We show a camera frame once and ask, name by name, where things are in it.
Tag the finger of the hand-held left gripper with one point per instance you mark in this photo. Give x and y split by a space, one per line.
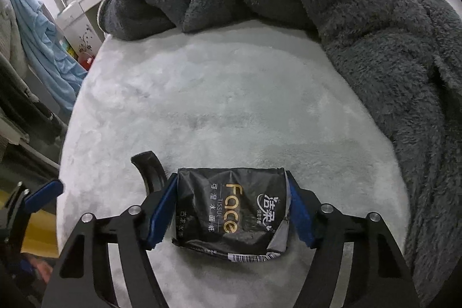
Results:
45 194
26 266

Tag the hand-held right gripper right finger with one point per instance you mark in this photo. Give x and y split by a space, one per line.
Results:
301 217

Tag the light grey plush bed sheet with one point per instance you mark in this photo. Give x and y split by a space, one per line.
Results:
234 95

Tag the black curved plastic piece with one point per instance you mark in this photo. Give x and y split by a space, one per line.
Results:
149 172

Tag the yellow object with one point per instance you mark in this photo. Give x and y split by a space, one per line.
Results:
38 232

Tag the white dressing table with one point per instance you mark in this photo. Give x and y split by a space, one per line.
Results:
83 8

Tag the red object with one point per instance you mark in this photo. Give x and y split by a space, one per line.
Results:
86 61

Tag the black tissue packet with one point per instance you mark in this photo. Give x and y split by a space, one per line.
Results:
223 207

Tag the dark grey fleece blanket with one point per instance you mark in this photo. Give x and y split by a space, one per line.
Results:
361 41

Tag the light blue hanging cloth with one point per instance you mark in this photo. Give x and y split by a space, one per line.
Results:
47 48

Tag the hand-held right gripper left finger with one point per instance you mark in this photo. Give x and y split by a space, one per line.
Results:
158 217

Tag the pale grey hanging garment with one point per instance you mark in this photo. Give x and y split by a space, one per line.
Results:
12 37

